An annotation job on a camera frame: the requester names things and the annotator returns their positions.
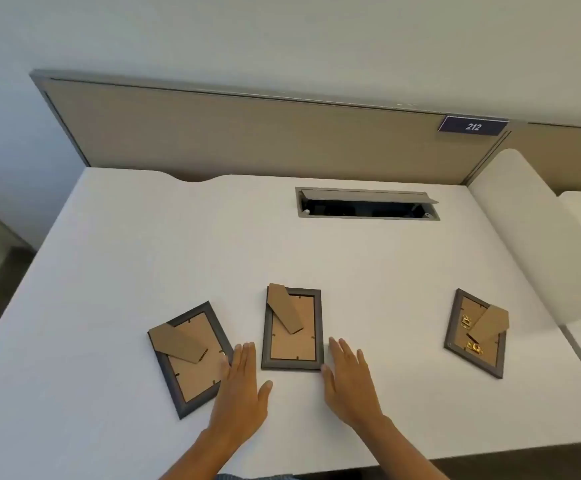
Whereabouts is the grey frame with gold hooks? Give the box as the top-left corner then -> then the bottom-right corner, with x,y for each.
443,288 -> 510,380

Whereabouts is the person's left hand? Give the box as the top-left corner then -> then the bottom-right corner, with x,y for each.
209,342 -> 274,445

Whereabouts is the person's left forearm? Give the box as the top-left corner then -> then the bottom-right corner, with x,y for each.
159,428 -> 246,480

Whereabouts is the person's right forearm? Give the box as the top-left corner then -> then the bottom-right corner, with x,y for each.
354,417 -> 449,480

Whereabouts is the white side divider panel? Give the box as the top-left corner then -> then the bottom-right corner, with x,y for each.
468,148 -> 581,326

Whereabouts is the large grey picture frame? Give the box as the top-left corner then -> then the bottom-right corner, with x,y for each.
148,301 -> 235,421

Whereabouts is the dark blue number sign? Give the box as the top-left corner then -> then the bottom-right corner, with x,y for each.
438,115 -> 509,137

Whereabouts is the person's right hand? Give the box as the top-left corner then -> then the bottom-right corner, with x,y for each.
320,337 -> 389,431

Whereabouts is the grey desk cable hatch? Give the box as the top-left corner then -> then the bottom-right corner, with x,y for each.
295,187 -> 441,222

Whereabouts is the short beige desk partition panel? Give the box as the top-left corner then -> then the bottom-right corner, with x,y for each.
506,122 -> 581,196

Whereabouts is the long beige desk partition panel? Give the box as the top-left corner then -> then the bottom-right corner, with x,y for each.
30,69 -> 527,188

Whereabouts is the person's grey clothing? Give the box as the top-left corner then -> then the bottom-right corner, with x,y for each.
216,473 -> 299,480

